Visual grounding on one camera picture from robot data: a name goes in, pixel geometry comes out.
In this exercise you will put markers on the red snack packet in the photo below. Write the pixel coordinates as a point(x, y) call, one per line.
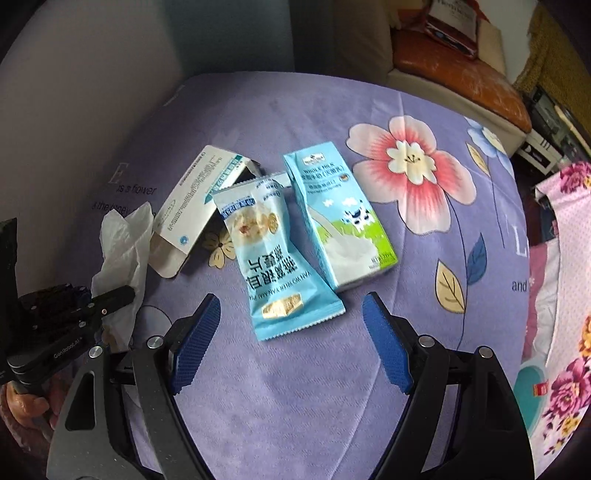
point(540, 389)

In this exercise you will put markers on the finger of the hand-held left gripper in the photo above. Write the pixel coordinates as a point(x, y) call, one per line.
point(55, 307)
point(113, 300)

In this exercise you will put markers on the teal round bin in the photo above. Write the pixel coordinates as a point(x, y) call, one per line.
point(526, 378)

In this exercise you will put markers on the yellow patterned cloth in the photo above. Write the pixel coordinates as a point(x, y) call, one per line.
point(558, 60)

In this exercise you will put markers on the orange seat cushion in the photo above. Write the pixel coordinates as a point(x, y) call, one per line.
point(461, 78)

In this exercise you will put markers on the person's left hand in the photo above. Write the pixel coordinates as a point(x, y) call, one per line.
point(25, 406)

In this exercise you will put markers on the white tissue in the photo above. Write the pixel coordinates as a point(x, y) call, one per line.
point(124, 249)

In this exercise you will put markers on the light blue snack packet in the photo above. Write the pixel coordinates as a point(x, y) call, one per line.
point(272, 272)

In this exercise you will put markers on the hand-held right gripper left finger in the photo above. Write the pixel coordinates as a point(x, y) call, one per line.
point(194, 353)

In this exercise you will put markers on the red bag with bottle print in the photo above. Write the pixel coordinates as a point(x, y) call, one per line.
point(455, 25)

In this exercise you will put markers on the black shelf unit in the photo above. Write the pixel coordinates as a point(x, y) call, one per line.
point(549, 124)

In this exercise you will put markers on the pink floral blanket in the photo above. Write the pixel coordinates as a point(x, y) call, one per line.
point(568, 392)

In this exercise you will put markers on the white medicine box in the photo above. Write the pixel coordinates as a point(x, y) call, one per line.
point(194, 194)

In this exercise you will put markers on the blue milk carton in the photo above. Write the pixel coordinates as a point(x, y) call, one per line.
point(341, 230)

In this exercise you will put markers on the white sofa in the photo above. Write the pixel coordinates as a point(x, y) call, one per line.
point(364, 41)

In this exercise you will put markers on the beige cushion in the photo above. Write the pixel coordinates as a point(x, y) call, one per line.
point(491, 41)

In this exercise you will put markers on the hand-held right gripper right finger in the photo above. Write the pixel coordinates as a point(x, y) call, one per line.
point(388, 344)

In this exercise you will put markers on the purple floral cloth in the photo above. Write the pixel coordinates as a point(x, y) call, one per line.
point(286, 415)

